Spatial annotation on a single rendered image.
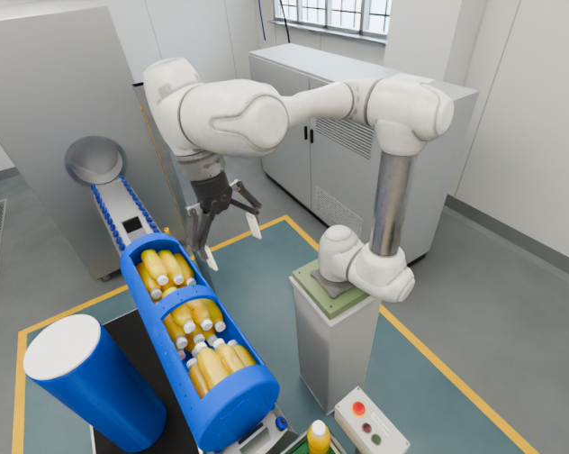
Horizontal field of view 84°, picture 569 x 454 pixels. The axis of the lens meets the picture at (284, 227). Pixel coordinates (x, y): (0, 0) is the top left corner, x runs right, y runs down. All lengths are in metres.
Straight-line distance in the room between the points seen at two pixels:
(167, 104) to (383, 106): 0.55
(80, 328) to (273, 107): 1.35
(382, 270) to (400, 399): 1.34
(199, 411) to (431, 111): 0.99
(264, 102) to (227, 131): 0.06
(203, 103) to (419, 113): 0.55
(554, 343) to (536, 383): 0.37
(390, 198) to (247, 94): 0.66
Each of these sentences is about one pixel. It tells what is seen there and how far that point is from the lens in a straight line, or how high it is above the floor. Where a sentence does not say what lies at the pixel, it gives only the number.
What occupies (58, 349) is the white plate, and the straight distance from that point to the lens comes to 1.61.
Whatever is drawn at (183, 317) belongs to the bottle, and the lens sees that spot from 1.24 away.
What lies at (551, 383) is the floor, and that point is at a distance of 2.78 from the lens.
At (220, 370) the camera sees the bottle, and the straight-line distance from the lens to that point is 1.09.
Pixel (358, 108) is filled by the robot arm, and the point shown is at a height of 1.82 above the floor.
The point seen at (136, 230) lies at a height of 0.99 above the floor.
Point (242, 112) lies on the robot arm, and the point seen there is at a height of 2.00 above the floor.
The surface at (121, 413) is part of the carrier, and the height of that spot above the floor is 0.60.
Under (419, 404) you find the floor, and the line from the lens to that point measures 2.38.
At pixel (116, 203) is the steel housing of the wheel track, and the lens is 2.51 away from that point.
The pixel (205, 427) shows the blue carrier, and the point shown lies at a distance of 1.04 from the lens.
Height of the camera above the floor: 2.15
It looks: 40 degrees down
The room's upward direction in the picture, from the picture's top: 5 degrees counter-clockwise
